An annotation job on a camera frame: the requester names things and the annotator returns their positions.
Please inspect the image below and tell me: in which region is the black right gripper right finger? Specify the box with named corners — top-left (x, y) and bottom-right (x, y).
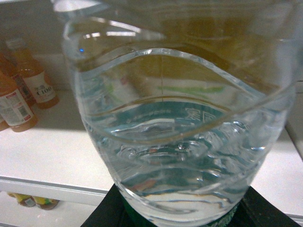
top-left (227, 187), bottom-right (299, 227)

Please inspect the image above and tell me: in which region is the clear water bottle green label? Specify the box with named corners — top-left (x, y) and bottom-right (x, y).
top-left (52, 0), bottom-right (303, 227)

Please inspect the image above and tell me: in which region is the orange C100 juice bottle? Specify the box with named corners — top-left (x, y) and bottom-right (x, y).
top-left (5, 38), bottom-right (59, 109)

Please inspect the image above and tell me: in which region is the orange juice bottle front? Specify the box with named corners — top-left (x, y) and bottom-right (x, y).
top-left (0, 54), bottom-right (38, 132)

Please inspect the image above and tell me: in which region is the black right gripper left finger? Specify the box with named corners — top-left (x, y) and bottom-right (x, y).
top-left (81, 184), bottom-right (133, 227)

